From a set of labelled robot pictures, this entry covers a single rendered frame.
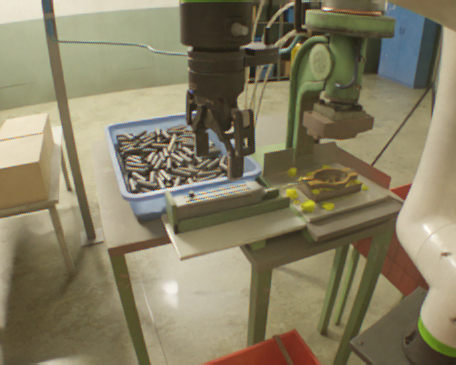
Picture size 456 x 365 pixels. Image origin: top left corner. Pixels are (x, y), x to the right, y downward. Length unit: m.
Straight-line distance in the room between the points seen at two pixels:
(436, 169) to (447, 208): 0.08
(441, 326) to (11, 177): 1.85
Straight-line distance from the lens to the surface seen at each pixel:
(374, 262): 1.15
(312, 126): 0.92
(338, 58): 0.89
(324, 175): 1.06
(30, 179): 1.96
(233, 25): 0.43
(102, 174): 1.26
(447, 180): 0.69
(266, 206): 0.91
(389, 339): 0.80
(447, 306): 0.66
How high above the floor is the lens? 1.52
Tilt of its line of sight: 30 degrees down
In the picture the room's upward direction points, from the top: straight up
